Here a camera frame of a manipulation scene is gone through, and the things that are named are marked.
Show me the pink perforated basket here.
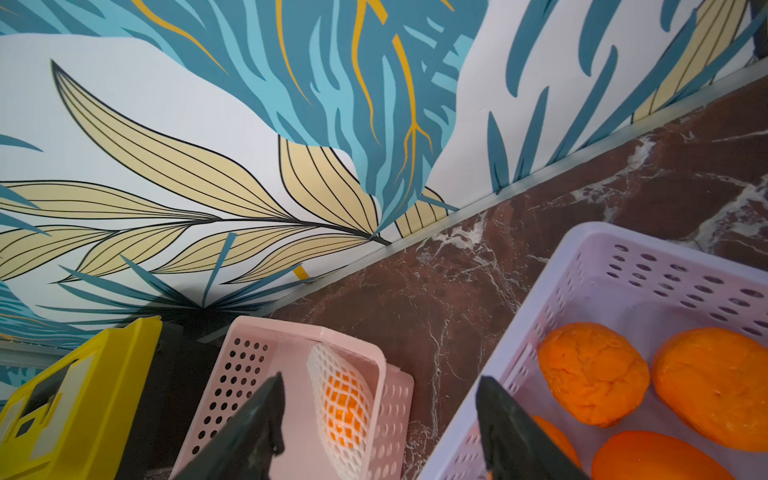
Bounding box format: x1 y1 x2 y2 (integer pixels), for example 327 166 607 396
171 316 414 479

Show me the netted orange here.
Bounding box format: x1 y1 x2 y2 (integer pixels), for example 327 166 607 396
307 344 373 479
591 431 734 480
537 322 651 428
651 327 767 453
533 415 582 468

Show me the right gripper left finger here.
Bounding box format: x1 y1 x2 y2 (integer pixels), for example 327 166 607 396
174 374 286 480

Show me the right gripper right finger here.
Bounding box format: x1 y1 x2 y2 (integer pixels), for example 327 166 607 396
476 376 588 480

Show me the yellow black toolbox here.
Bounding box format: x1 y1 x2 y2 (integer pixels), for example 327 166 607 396
1 317 184 479

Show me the left aluminium corner post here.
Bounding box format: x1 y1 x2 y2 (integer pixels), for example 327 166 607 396
0 340 70 369

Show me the purple perforated basket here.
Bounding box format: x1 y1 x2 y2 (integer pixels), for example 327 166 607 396
416 220 768 480

